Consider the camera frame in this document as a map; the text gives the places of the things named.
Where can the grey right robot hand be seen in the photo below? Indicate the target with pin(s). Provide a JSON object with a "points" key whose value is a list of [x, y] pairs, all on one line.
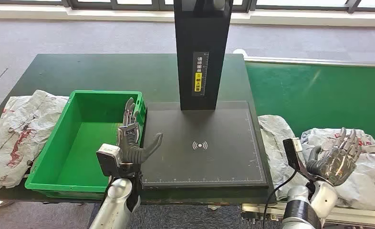
{"points": [[336, 167]]}

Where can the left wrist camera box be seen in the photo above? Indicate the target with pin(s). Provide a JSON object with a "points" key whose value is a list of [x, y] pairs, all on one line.
{"points": [[108, 159]]}

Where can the ruler label with yellow sticker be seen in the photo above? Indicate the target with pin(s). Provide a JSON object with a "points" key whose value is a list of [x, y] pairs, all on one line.
{"points": [[200, 75]]}

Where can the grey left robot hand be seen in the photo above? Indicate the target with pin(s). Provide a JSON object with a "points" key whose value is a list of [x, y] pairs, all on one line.
{"points": [[129, 151]]}

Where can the black inbound scanner machine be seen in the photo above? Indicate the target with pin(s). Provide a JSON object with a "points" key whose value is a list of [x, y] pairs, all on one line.
{"points": [[203, 38]]}

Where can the white parcel bag red streaks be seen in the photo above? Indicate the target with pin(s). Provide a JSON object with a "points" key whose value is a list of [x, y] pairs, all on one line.
{"points": [[16, 132]]}

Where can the white parcel bag red logo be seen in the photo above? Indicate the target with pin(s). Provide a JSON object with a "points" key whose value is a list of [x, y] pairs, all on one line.
{"points": [[370, 177]]}

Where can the white window sill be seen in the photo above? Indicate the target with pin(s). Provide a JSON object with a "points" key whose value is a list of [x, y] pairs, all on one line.
{"points": [[80, 14]]}

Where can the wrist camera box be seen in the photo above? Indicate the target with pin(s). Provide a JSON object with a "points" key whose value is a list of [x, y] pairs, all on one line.
{"points": [[293, 156], [108, 159]]}

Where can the dark green table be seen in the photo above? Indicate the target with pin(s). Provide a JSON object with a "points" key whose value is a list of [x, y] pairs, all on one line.
{"points": [[111, 72]]}

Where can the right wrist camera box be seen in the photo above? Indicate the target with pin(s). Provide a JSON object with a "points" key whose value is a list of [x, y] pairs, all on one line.
{"points": [[293, 156]]}

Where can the green plastic delivery box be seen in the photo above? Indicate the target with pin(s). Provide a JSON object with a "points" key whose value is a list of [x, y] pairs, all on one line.
{"points": [[80, 151]]}

